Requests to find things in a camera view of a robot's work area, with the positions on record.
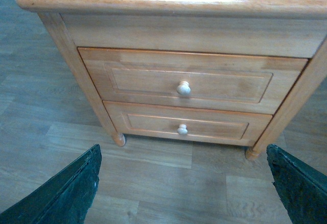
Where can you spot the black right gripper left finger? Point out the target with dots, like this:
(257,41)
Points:
(64,198)

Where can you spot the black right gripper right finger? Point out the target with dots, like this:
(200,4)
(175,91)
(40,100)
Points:
(301,188)

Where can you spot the wooden nightstand frame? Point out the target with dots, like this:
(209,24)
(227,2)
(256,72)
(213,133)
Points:
(265,28)

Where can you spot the wooden drawer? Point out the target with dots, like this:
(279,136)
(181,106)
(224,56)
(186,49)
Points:
(213,126)
(197,80)

